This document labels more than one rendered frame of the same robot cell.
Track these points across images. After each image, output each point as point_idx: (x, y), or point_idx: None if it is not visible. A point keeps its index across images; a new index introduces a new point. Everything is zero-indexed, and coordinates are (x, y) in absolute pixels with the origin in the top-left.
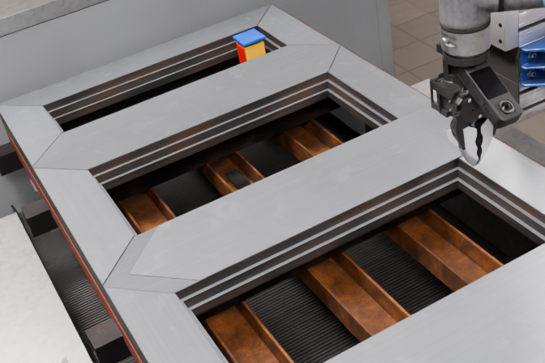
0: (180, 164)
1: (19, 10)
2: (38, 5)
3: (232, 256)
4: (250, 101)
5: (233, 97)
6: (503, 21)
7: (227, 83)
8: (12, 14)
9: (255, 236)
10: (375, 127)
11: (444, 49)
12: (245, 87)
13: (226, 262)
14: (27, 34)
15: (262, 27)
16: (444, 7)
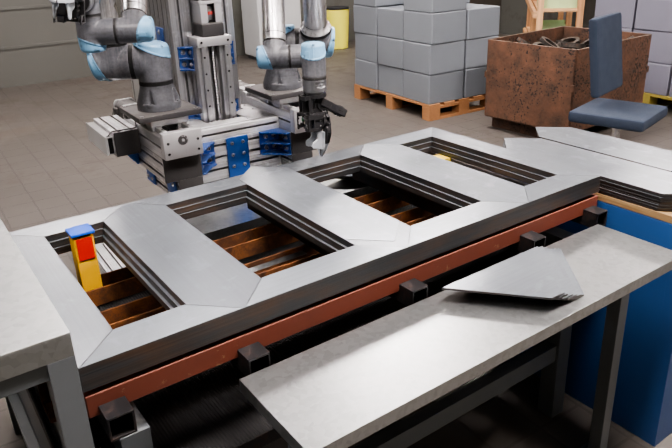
0: None
1: (15, 260)
2: (16, 250)
3: (377, 214)
4: (190, 226)
5: (178, 233)
6: (199, 134)
7: (150, 237)
8: (24, 261)
9: (359, 210)
10: (230, 204)
11: (319, 91)
12: (165, 230)
13: (383, 215)
14: None
15: (53, 233)
16: (321, 67)
